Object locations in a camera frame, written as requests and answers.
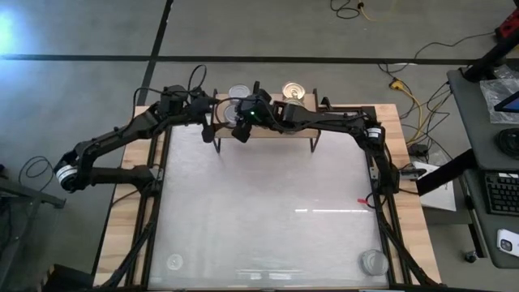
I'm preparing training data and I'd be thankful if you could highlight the long black floor cable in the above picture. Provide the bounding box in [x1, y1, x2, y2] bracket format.
[378, 31, 497, 76]

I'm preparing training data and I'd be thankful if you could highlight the Bumble Bee light tuna can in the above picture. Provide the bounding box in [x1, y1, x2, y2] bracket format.
[223, 104, 244, 128]
[360, 249, 390, 277]
[227, 84, 251, 101]

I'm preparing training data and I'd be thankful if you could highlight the black coiled floor cable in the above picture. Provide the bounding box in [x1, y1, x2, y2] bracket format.
[329, 0, 362, 20]

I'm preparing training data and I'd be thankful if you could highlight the black floor box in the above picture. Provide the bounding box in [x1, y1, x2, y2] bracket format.
[41, 263, 96, 292]

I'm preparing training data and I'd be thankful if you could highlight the black floor tape line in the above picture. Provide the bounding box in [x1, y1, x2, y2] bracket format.
[0, 54, 483, 66]
[136, 0, 175, 107]

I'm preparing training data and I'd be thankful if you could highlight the black aluminium table frame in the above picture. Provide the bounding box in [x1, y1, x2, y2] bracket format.
[92, 97, 441, 292]

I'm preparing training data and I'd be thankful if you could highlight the yellow extension cable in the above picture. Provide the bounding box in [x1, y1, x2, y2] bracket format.
[388, 78, 427, 145]

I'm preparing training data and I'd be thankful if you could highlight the black keyboard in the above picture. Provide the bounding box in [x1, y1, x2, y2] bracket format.
[483, 170, 519, 217]

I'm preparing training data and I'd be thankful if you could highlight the grey side desk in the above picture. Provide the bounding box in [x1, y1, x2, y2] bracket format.
[447, 67, 519, 269]

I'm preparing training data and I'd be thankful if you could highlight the black stand leg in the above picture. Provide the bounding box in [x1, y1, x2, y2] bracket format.
[463, 30, 519, 84]

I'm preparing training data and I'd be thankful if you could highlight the grey metal stand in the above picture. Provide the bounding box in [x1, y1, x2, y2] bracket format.
[0, 163, 67, 291]

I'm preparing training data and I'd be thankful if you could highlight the yellow floor cable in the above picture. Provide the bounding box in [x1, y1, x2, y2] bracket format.
[358, 1, 399, 23]

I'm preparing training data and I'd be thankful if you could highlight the black diagonal support strut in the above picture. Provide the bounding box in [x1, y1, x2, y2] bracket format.
[415, 148, 478, 197]

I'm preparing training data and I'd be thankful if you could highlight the clear plastic bag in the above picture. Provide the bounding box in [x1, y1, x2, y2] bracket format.
[479, 64, 519, 125]

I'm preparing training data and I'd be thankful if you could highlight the blue tablet screen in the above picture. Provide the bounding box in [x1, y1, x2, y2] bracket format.
[493, 91, 519, 114]

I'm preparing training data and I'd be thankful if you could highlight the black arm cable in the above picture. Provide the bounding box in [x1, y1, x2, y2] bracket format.
[212, 97, 244, 127]
[131, 63, 208, 122]

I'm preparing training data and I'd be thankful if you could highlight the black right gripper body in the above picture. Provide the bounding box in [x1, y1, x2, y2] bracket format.
[236, 90, 285, 129]

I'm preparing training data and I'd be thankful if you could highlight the wooden shelf black metal frame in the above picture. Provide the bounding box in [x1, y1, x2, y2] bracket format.
[208, 88, 324, 154]

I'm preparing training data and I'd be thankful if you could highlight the white smartphone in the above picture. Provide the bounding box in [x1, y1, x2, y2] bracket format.
[495, 228, 519, 260]

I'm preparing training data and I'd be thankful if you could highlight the white paper sheet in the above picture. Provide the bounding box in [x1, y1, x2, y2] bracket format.
[412, 161, 458, 213]

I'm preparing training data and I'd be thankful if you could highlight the black side bracket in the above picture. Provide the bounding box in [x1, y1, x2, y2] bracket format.
[398, 166, 428, 181]

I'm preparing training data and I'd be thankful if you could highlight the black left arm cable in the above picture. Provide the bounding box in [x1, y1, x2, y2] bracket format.
[131, 63, 208, 122]

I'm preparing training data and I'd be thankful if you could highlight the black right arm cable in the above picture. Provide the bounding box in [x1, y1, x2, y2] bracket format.
[212, 97, 244, 127]

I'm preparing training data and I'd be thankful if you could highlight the black round device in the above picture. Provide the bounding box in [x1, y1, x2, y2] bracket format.
[495, 127, 519, 160]

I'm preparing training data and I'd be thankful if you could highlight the Wild Planet blue seafood can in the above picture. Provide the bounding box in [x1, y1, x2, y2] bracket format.
[281, 81, 307, 103]

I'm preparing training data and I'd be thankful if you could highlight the black power adapter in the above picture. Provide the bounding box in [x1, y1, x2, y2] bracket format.
[408, 143, 428, 159]

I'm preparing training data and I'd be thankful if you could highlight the black cable loop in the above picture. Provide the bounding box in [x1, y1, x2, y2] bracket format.
[17, 155, 55, 192]

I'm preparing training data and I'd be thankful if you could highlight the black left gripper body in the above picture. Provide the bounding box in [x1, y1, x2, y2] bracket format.
[157, 84, 212, 123]

